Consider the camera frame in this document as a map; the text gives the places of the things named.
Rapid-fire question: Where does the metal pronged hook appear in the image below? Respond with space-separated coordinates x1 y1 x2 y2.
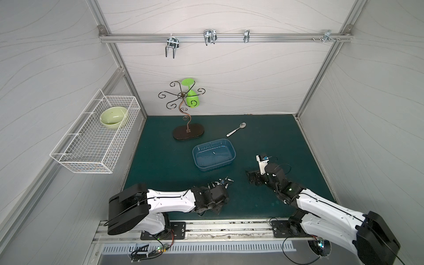
311 30 342 43

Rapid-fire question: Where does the metal double hook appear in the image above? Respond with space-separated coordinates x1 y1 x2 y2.
165 36 180 59

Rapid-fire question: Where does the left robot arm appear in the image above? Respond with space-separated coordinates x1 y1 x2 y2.
104 179 232 235

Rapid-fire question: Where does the light green bowl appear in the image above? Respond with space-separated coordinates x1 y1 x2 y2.
99 107 129 130

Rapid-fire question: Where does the blue plastic storage box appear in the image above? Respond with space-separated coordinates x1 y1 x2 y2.
192 139 236 172

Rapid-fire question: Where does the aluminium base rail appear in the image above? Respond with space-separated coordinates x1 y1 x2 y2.
92 217 352 245

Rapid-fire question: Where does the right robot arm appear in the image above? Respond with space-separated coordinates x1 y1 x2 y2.
246 161 401 265

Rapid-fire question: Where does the green plastic goblet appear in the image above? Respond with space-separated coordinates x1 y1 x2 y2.
182 78 199 108

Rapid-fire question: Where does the aluminium top rail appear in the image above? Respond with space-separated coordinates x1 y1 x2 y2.
99 33 354 44

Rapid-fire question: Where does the metal spoon white handle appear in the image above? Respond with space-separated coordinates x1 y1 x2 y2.
226 122 246 138

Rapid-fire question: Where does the black cable right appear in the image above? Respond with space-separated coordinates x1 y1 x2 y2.
269 217 332 265

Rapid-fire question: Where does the metal loop hook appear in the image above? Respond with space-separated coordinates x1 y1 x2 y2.
203 29 218 46

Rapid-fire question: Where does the white wire basket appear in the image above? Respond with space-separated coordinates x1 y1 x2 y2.
50 90 141 174

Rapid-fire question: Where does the brown metal cup stand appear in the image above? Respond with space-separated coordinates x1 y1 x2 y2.
158 81 206 141

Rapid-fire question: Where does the small metal hook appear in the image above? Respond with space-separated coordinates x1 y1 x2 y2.
244 30 250 43

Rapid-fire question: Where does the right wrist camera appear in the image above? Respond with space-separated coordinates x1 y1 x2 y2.
256 155 269 175

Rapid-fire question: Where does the black cable bundle left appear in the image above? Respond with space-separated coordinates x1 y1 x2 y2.
130 228 176 262

